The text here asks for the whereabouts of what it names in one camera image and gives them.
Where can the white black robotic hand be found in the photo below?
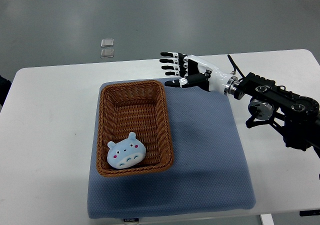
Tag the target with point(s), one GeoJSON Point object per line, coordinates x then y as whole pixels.
{"type": "Point", "coordinates": [199, 72]}

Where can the blue plush toy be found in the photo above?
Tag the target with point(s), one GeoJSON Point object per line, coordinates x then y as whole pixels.
{"type": "Point", "coordinates": [126, 153]}

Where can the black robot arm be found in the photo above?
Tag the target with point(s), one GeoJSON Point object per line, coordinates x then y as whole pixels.
{"type": "Point", "coordinates": [296, 118]}

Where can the lower metal floor plate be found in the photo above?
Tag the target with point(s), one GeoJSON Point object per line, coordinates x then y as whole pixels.
{"type": "Point", "coordinates": [107, 53]}

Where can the metal floor plate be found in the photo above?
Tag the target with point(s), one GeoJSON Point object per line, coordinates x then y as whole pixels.
{"type": "Point", "coordinates": [107, 42]}
{"type": "Point", "coordinates": [107, 53]}

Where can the upper metal floor plate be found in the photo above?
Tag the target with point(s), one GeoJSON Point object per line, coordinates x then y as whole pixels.
{"type": "Point", "coordinates": [107, 42]}

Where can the blue quilted mat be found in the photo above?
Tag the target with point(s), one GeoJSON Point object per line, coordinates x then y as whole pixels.
{"type": "Point", "coordinates": [209, 172]}

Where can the black object at left edge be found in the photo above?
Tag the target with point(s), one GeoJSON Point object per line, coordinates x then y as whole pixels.
{"type": "Point", "coordinates": [5, 86]}

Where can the white table leg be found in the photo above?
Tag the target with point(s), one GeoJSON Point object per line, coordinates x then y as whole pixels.
{"type": "Point", "coordinates": [266, 219]}

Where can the black bracket under table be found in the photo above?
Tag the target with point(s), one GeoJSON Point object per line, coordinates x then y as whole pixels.
{"type": "Point", "coordinates": [308, 213]}

